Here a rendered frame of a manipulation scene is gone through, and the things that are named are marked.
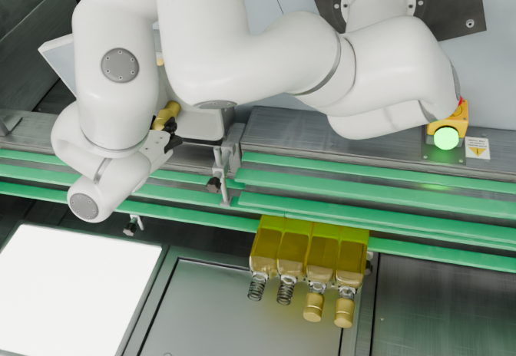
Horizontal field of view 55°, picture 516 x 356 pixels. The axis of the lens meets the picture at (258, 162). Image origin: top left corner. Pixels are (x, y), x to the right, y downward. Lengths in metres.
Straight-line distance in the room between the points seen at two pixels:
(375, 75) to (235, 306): 0.72
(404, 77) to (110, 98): 0.30
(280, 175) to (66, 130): 0.47
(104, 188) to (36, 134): 0.64
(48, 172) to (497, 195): 0.99
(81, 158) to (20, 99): 1.06
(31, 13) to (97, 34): 1.32
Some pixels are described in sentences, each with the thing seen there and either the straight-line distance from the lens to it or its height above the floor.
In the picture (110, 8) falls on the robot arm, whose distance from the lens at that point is 0.54.
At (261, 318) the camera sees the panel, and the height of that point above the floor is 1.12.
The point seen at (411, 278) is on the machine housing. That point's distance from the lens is 1.22.
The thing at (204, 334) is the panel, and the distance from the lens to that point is 1.12.
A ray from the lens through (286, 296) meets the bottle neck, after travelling 0.97.
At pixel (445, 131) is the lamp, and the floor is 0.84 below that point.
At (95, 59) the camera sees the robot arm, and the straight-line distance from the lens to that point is 0.52.
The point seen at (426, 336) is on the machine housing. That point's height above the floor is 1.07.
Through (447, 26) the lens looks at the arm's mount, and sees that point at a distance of 0.96.
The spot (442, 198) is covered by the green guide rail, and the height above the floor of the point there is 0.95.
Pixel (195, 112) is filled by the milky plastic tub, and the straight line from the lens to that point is 1.18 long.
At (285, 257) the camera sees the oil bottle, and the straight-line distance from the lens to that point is 1.00.
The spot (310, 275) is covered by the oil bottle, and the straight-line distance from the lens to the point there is 0.99.
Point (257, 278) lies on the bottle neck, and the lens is 1.00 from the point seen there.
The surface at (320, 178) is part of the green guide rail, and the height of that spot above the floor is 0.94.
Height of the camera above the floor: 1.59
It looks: 42 degrees down
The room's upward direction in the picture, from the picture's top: 161 degrees counter-clockwise
